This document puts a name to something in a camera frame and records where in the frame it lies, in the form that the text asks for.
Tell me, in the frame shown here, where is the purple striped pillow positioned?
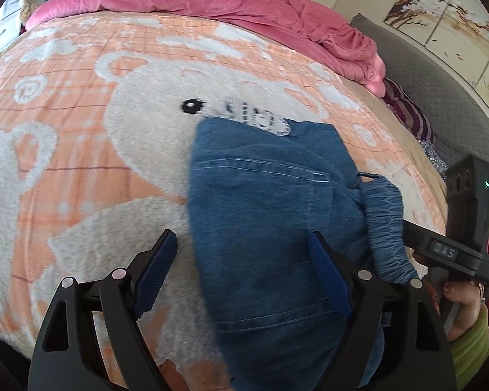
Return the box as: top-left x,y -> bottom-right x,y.
380,77 -> 437,146

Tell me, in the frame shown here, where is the person's right hand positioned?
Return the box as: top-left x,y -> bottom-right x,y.
427,280 -> 484,342

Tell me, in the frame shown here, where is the pink duvet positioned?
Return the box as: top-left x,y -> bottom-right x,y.
24,0 -> 388,97

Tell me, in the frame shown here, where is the grey padded headboard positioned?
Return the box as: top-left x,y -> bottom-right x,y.
351,13 -> 489,182

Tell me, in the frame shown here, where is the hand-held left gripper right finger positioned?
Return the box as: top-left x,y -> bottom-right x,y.
308,230 -> 458,391

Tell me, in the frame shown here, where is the blossom wall painting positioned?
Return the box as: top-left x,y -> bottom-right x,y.
383,0 -> 489,115

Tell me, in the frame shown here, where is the small patterned cloth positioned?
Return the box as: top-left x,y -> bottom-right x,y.
417,138 -> 450,182

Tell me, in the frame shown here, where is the bear printed fleece blanket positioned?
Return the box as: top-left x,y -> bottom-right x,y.
0,11 -> 450,391

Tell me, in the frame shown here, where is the person's right forearm green sleeve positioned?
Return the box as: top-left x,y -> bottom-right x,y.
448,303 -> 489,380

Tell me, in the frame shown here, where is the blue denim garment with lace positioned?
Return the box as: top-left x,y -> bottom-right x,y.
186,97 -> 421,391

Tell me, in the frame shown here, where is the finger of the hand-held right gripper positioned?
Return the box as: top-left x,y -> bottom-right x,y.
401,219 -> 428,255

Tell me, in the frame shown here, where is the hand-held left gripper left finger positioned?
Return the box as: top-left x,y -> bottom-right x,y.
28,229 -> 178,391

